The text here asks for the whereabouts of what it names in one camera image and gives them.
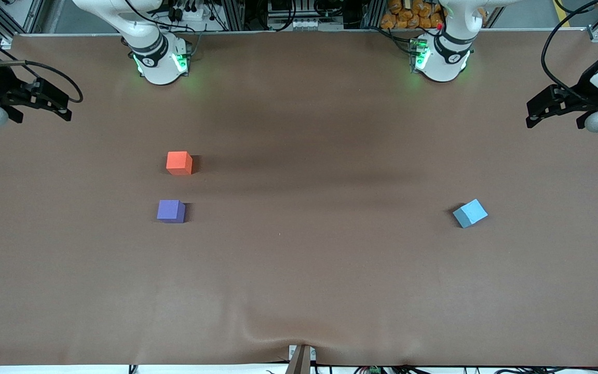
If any light blue foam block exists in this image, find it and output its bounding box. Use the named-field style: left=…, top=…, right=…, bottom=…
left=453, top=198, right=488, bottom=229

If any orange foam block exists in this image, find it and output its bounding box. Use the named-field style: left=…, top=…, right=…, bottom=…
left=166, top=151, right=193, bottom=176

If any purple foam block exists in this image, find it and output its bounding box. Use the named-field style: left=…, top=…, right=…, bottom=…
left=157, top=199, right=186, bottom=224

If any bag of orange objects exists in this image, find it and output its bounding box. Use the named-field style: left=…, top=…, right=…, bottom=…
left=380, top=0, right=446, bottom=30

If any white power strip with plugs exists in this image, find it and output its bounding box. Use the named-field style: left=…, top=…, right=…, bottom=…
left=170, top=3, right=207, bottom=22

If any brown table mat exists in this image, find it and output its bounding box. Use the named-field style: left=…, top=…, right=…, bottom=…
left=0, top=29, right=598, bottom=367

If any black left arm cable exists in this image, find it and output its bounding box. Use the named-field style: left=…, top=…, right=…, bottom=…
left=540, top=0, right=598, bottom=104

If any brown post with white bracket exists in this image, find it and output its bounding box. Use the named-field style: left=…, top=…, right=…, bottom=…
left=287, top=344, right=317, bottom=374

